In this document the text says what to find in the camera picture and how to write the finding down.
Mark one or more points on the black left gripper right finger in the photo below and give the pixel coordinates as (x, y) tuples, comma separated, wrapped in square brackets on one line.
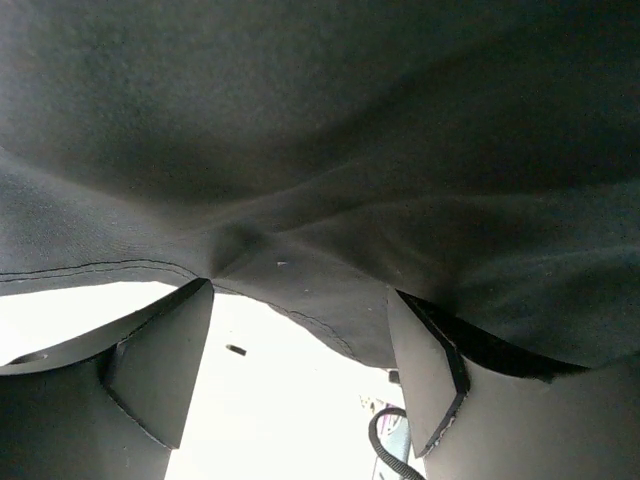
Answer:
[(470, 419)]

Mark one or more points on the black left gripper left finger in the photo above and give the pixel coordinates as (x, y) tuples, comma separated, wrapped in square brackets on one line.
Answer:
[(111, 403)]

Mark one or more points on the black trousers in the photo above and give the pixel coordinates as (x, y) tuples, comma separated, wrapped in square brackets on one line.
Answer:
[(481, 155)]

